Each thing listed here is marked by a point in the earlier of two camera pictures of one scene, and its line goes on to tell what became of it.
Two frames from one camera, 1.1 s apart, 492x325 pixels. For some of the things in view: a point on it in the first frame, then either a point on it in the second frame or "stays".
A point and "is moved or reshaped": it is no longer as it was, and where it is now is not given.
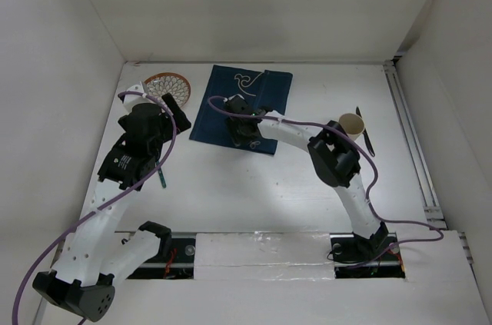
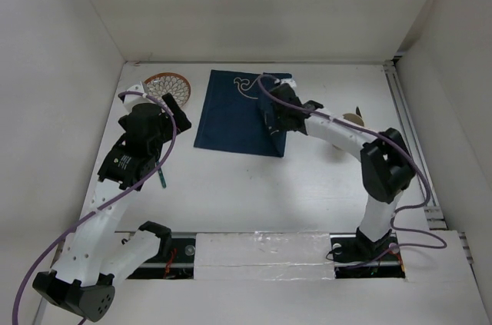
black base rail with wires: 350,261 stays
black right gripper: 237,137 → 278,125
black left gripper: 182,124 stays
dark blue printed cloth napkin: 266,91 is moved or reshaped
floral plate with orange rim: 160,84 stays
